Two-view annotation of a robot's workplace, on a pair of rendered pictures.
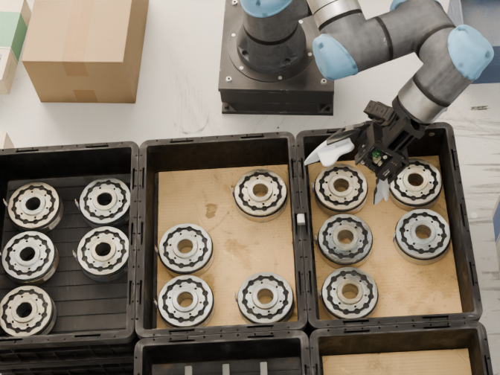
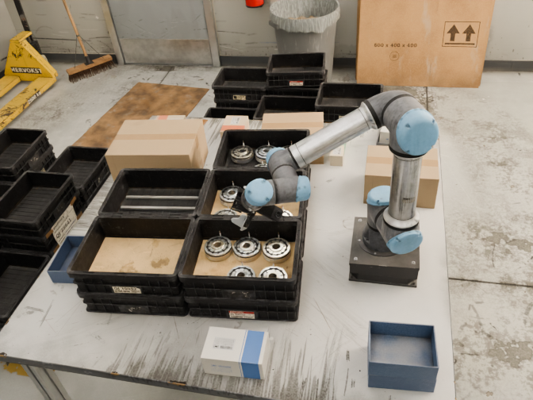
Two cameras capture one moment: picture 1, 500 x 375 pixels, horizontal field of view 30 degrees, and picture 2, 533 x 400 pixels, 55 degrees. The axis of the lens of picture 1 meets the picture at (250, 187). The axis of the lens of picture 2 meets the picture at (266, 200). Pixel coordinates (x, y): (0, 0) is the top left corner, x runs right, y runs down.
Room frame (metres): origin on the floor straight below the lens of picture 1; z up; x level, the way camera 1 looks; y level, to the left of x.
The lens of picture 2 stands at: (0.97, -1.49, 2.22)
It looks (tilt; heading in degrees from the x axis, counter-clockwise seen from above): 40 degrees down; 96
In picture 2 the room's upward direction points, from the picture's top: 6 degrees counter-clockwise
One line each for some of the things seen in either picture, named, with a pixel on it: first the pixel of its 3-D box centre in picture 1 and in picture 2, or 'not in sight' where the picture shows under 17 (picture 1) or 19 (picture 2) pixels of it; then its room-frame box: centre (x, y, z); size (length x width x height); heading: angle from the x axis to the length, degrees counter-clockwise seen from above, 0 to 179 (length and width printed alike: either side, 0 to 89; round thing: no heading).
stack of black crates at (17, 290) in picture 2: not in sight; (12, 296); (-0.55, 0.12, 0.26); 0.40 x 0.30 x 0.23; 80
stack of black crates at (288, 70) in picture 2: not in sight; (297, 91); (0.91, 1.85, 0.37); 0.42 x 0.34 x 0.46; 170
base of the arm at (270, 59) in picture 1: (271, 32); (382, 228); (1.24, -0.09, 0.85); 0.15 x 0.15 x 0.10
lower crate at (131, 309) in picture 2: not in sight; (143, 275); (0.33, -0.20, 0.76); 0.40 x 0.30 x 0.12; 176
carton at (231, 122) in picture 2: not in sight; (235, 129); (0.59, 0.82, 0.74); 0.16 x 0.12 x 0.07; 83
